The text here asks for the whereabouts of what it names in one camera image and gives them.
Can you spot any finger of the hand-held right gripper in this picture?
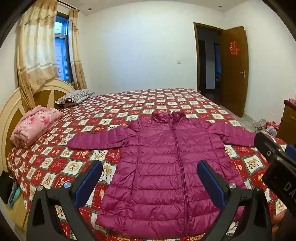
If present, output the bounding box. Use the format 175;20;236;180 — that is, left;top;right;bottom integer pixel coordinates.
254;132;288;163
285;145;296;161

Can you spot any dark wooden door frame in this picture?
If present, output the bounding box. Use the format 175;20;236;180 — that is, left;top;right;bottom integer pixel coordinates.
193;22;225;94

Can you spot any brown wooden door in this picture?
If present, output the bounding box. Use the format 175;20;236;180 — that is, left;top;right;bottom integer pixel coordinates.
218;26;249;118

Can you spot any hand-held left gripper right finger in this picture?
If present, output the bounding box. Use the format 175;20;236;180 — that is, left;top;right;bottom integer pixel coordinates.
196;160;273;241

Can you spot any red paper door decoration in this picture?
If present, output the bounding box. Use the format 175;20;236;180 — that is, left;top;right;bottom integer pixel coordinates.
229;41;239;56

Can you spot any window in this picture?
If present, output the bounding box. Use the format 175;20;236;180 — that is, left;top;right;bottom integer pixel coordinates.
54;13;75;83

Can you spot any pink floral folded blanket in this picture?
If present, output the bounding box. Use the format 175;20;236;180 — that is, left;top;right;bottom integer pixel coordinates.
10;105;65;147

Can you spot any wooden cabinet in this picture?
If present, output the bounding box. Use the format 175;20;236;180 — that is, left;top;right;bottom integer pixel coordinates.
276;98;296;145

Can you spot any pile of clothes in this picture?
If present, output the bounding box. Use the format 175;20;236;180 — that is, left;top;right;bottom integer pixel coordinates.
254;119;281;137

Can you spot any magenta puffer jacket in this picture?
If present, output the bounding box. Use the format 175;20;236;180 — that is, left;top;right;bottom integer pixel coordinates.
67;111;257;239

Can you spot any teal cloth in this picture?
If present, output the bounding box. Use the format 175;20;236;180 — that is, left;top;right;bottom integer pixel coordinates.
8;182;22;208

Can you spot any black bag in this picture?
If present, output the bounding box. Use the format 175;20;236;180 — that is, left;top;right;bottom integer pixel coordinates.
0;170;15;205

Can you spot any person's right forearm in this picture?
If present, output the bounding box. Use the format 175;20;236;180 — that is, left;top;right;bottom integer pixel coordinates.
271;212;287;235

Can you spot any cream wooden headboard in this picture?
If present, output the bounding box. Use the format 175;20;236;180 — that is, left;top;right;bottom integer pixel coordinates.
0;77;77;176

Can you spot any wide beige floral curtain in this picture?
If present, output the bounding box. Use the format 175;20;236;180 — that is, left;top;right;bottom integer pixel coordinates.
17;0;60;109

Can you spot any cream bedside table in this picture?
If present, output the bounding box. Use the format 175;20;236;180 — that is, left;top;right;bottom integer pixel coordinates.
3;192;28;231

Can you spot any striped pillow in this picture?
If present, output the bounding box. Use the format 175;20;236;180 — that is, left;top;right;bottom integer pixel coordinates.
55;89;95;107

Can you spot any red checkered bed sheet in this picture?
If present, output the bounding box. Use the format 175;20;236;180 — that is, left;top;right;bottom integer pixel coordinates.
7;88;289;241

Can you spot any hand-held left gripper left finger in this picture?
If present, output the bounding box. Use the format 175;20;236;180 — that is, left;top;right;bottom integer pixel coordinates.
26;159;103;241

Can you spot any narrow beige floral curtain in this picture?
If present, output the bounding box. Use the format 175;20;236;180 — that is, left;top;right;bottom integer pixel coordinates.
68;8;88;91

